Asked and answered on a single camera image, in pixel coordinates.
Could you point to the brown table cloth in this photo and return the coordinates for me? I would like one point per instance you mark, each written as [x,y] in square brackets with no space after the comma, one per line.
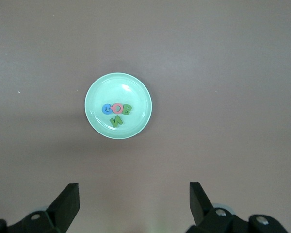
[63,60]

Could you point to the pink capital letter Q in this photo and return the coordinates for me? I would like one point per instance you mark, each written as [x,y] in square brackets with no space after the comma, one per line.
[112,108]

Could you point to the green capital letter N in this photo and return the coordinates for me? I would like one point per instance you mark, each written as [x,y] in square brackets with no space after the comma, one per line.
[116,121]

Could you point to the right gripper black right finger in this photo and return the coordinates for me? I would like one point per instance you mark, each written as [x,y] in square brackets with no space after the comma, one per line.
[208,217]

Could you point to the green plastic plate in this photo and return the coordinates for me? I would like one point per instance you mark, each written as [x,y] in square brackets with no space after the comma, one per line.
[126,85]

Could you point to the green capital letter B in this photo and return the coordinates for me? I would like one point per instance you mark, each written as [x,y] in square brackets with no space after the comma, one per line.
[124,110]

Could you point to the blue capital letter G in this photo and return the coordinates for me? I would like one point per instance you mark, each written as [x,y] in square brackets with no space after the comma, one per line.
[103,109]

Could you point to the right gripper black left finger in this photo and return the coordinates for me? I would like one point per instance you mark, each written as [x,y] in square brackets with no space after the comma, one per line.
[58,213]

